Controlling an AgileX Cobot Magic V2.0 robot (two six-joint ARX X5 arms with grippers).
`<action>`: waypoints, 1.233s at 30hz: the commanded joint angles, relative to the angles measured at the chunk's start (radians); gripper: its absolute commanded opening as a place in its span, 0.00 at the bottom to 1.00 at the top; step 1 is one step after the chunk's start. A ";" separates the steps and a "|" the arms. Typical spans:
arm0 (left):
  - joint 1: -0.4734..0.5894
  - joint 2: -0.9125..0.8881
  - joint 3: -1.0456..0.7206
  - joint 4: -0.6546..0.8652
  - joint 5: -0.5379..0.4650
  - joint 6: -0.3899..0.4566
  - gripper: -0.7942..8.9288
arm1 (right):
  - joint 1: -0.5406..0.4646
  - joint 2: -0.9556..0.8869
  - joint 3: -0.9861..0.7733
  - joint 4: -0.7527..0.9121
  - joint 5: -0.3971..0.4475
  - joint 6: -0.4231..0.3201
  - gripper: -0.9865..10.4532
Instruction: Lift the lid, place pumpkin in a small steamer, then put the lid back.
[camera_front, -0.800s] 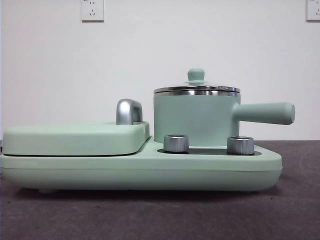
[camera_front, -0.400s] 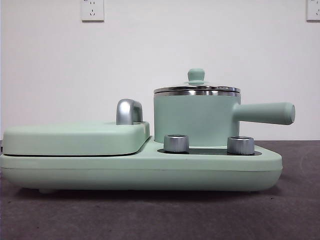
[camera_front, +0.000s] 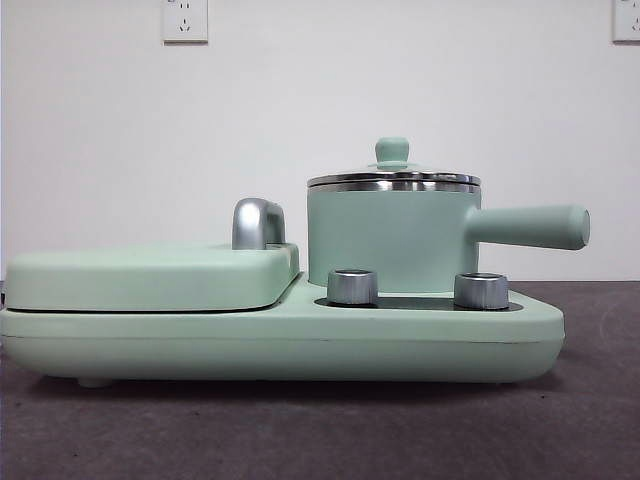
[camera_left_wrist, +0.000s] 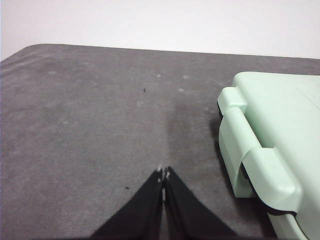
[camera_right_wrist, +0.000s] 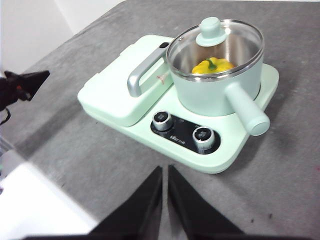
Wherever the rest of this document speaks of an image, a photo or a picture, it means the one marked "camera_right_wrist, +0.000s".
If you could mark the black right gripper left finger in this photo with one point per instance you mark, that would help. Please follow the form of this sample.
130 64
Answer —
140 212

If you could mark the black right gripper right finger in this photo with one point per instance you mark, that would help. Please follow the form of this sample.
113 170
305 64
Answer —
195 212

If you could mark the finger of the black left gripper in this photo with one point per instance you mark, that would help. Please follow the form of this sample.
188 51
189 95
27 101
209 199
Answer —
32 81

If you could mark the yellow pumpkin with green stem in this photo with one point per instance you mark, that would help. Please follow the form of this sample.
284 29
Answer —
220 66

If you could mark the glass lid with green knob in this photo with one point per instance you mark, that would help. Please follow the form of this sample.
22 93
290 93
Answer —
210 31

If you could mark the green cooking appliance base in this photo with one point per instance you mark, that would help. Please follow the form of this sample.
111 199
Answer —
225 155

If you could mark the silver control knob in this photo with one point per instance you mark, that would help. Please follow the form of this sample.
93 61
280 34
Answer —
162 120
202 136

